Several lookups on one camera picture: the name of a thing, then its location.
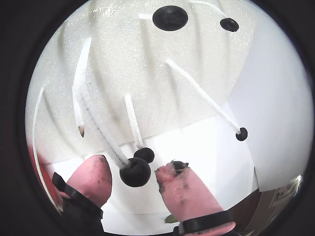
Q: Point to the green leaf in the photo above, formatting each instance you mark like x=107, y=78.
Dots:
x=171, y=218

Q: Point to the red collapsible silicone cup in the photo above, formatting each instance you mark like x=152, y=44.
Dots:
x=43, y=186

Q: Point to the thick white pipe cleaner stem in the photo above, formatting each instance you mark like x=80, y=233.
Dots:
x=80, y=66

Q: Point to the bent white pipe cleaner stem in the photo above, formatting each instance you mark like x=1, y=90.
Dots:
x=103, y=127

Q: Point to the pink tipped gripper finger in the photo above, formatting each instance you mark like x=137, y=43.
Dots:
x=93, y=182
x=189, y=196

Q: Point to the white foam board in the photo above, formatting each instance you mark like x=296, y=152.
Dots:
x=118, y=61

